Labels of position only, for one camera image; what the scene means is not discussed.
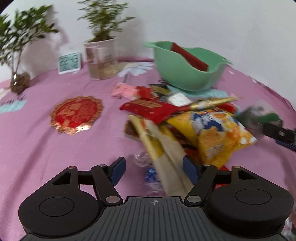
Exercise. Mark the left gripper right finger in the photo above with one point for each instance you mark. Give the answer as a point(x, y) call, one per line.
point(202, 177)

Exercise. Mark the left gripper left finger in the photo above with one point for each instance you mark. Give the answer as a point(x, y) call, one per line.
point(106, 178)

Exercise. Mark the beige gold long sachet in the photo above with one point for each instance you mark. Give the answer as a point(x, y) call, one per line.
point(166, 154)

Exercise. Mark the green clear snack packet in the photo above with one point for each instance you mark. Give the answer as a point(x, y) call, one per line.
point(254, 117)

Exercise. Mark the yellow cracker snack bag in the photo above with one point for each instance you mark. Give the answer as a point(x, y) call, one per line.
point(215, 133)

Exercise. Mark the gold red stick sachet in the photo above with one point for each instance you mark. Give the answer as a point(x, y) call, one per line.
point(205, 104)

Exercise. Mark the red long snack bar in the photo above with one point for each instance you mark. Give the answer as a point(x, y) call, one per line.
point(155, 111)

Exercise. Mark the white nougat clear packet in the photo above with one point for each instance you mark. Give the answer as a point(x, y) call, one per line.
point(178, 99)

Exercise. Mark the small red candy packet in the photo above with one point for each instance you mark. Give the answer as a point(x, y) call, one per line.
point(146, 93)

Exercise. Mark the dark red drink powder sachet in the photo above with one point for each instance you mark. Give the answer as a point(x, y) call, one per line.
point(191, 59)

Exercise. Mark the red gold round coaster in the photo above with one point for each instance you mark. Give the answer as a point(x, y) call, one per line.
point(76, 114)

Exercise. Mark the pink patterned tablecloth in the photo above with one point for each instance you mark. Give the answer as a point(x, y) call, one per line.
point(33, 152)

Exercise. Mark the pink candy packet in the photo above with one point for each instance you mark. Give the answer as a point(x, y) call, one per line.
point(123, 90)

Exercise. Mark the green plastic bowl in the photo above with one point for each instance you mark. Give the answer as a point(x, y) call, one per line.
point(177, 71)

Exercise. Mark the digital clock thermometer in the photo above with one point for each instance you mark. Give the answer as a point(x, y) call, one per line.
point(69, 63)

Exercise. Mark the plant in white cup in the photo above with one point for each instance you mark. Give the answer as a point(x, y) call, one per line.
point(104, 18)

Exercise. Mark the plant in glass vase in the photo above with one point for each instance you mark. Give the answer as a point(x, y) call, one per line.
point(26, 27)

